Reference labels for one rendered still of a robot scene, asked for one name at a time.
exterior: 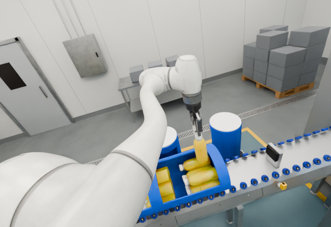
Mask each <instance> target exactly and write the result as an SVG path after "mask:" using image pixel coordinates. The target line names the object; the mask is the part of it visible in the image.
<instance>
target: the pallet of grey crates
mask: <svg viewBox="0 0 331 227"><path fill-rule="evenodd" d="M330 28H331V27H319V26H307V27H304V28H300V29H297V30H293V31H291V33H290V38H288V34H289V32H288V26H282V25H273V26H270V27H266V28H263V29H260V33H259V34H258V35H257V38H256V42H252V43H249V44H245V45H244V51H243V73H242V80H243V81H245V80H249V79H250V80H252V81H254V82H256V83H257V84H256V87H257V88H259V89H260V88H263V87H267V88H269V89H271V90H273V91H275V92H276V93H275V97H276V98H278V99H280V98H283V97H287V96H290V95H293V94H296V93H300V92H303V91H306V90H309V89H312V88H313V86H314V83H315V82H314V80H315V77H316V74H317V71H318V70H317V69H318V66H319V63H320V60H321V57H322V55H323V51H324V48H325V45H326V41H327V38H328V35H329V31H330Z"/></svg>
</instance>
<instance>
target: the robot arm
mask: <svg viewBox="0 0 331 227"><path fill-rule="evenodd" d="M139 83H140V85H141V87H142V88H141V90H140V101H141V105H142V109H143V114H144V123H143V124H142V126H141V127H140V128H139V129H138V130H137V131H136V132H135V133H133V134H132V135H131V136H130V137H129V138H128V139H126V140H125V141H124V142H123V143H121V144H120V145H119V146H118V147H116V148H115V149H114V150H112V151H111V152H110V153H109V154H108V155H107V156H106V157H105V158H104V159H103V160H102V161H101V162H100V163H99V164H98V165H95V164H80V163H78V162H77V161H75V160H73V159H70V158H67V157H63V156H60V155H55V154H50V153H43V152H31V153H24V154H20V155H19V156H16V157H13V158H10V159H8V160H6V161H3V162H2V163H0V227H135V224H136V222H137V220H138V218H139V216H140V214H141V212H142V210H143V207H144V205H145V201H146V199H147V196H148V193H149V190H150V187H151V185H152V182H153V179H154V176H155V172H156V168H157V164H158V160H159V157H160V154H161V150H162V147H163V144H164V141H165V137H166V131H167V120H166V115H165V113H164V111H163V109H162V107H161V105H160V104H159V102H158V100H157V99H156V97H155V96H157V95H160V94H161V93H164V92H166V91H167V90H179V91H181V93H182V98H183V101H184V103H185V105H186V109H187V110H188V111H189V114H190V119H191V122H192V126H193V133H194V135H195V134H196V138H197V141H198V140H201V139H202V134H201V133H202V132H203V131H202V117H200V116H199V109H200V108H201V100H202V93H201V85H202V75H201V69H200V65H199V61H198V59H197V57H196V56H193V55H183V56H180V57H179V58H178V59H177V61H176V64H175V66H174V67H155V68H149V69H147V70H145V71H143V72H142V73H141V74H140V76H139Z"/></svg>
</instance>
